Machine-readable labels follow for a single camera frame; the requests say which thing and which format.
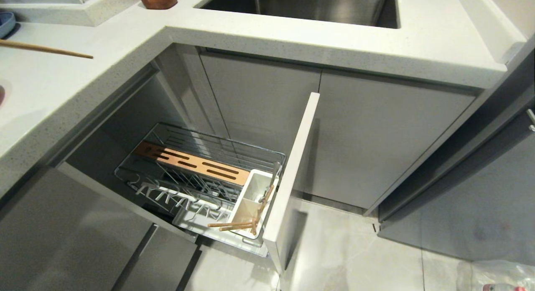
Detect white pull-out drawer front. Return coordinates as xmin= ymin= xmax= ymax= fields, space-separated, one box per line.
xmin=263 ymin=92 xmax=321 ymax=275

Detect grey cabinet door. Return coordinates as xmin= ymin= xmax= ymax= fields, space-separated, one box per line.
xmin=302 ymin=69 xmax=479 ymax=209
xmin=199 ymin=51 xmax=321 ymax=158

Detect white utensil holder box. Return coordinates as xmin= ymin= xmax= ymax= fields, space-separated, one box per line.
xmin=227 ymin=169 xmax=280 ymax=240

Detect wooden slotted knife block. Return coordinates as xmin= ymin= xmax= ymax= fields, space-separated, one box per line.
xmin=135 ymin=141 xmax=250 ymax=186

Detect wooden chopsticks in holder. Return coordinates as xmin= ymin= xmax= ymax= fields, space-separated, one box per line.
xmin=172 ymin=190 xmax=269 ymax=257

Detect stainless steel sink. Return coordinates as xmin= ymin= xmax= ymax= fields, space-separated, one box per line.
xmin=195 ymin=0 xmax=401 ymax=30

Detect clear plastic bag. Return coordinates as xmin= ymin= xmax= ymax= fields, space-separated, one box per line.
xmin=457 ymin=259 xmax=535 ymax=291

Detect blue bowl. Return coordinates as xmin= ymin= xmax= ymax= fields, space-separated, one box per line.
xmin=0 ymin=12 xmax=16 ymax=39

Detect wire pull-out dish rack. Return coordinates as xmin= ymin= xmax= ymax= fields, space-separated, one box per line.
xmin=114 ymin=123 xmax=287 ymax=246

